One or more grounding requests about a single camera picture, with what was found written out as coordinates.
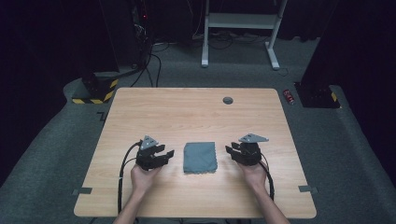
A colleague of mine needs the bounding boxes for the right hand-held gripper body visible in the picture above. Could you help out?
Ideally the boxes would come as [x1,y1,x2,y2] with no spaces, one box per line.
[232,133,270,167]

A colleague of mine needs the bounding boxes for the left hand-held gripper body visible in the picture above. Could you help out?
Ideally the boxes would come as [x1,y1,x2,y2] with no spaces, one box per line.
[135,134,166,172]

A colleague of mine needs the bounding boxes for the grey waffle cloth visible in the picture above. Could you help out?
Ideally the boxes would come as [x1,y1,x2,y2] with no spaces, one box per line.
[182,141,219,175]

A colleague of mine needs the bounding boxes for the person's left hand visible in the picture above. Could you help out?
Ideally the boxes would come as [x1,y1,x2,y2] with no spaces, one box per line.
[130,161,163,196]

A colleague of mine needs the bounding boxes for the person's right hand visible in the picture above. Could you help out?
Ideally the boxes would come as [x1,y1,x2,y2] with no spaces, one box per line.
[237,161,269,191]

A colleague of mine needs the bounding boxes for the red can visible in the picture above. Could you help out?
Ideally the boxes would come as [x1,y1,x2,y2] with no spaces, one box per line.
[282,89,295,105]

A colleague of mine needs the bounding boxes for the grey tape strip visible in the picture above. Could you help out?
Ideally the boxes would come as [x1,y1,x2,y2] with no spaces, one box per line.
[72,187,93,196]
[298,185,318,194]

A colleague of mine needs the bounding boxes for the black yellow striped stand base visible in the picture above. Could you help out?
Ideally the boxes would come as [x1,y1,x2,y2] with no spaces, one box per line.
[71,69,120,105]

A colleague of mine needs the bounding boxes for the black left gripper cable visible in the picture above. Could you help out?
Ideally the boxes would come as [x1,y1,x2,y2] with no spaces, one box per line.
[117,140,143,217]

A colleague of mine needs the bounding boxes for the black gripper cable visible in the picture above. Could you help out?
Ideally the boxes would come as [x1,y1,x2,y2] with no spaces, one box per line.
[258,152,276,202]
[117,140,143,217]

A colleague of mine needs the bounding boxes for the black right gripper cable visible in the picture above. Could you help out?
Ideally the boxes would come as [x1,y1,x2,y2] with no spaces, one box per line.
[258,152,276,202]

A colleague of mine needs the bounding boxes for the black floor cables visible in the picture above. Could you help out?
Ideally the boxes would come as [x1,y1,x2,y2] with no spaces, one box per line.
[130,41,171,89]

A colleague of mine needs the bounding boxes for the white metal desk frame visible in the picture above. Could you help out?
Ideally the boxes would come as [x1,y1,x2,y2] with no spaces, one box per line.
[200,0,289,71]

